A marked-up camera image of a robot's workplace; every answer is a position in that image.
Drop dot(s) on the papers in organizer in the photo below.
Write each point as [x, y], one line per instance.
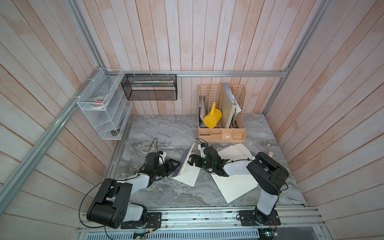
[236, 112]

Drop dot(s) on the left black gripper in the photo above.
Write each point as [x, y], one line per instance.
[170, 166]

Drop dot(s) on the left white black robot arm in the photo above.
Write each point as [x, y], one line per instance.
[111, 206]

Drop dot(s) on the tape roll on shelf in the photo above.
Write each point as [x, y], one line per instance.
[98, 103]

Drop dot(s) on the cream book in organizer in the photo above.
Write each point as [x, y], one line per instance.
[228, 106]

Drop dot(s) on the purple cover notebook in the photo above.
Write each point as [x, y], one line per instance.
[186, 173]

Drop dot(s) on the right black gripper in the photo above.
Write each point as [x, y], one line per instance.
[193, 160]

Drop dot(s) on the clear tape roll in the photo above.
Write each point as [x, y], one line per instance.
[147, 147]

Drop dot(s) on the black mesh wall basket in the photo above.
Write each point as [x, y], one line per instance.
[150, 87]

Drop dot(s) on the white wire shelf rack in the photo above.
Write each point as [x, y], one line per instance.
[110, 122]

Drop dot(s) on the beige desk organizer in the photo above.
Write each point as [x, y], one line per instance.
[213, 93]

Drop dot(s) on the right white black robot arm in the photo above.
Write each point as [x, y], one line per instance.
[269, 174]

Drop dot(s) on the yellow watering can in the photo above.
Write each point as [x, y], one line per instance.
[213, 117]

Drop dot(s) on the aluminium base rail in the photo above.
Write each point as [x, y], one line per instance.
[295, 222]

